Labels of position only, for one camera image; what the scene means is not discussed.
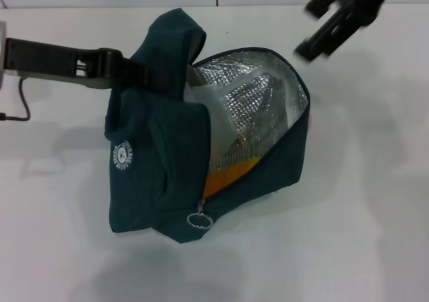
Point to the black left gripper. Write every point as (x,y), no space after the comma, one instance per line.
(43,57)

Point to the dark teal insulated lunch bag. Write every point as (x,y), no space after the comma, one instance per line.
(167,198)

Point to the yellow banana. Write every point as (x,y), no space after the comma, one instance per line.
(218,181)

